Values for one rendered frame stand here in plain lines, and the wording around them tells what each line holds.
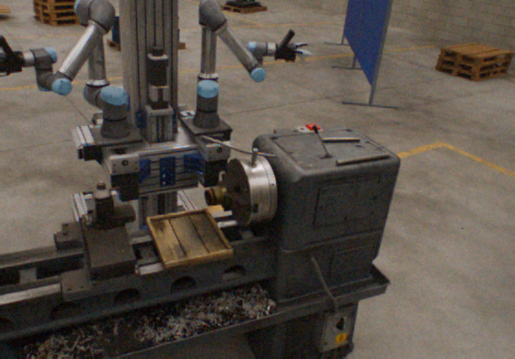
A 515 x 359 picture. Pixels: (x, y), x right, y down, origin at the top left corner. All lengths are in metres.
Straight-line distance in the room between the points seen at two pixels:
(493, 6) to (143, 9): 10.82
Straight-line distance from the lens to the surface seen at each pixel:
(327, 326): 2.56
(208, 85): 2.53
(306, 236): 2.17
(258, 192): 1.98
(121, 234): 2.04
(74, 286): 1.93
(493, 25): 12.64
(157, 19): 2.52
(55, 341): 2.23
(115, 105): 2.37
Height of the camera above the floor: 2.14
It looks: 27 degrees down
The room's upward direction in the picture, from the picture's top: 5 degrees clockwise
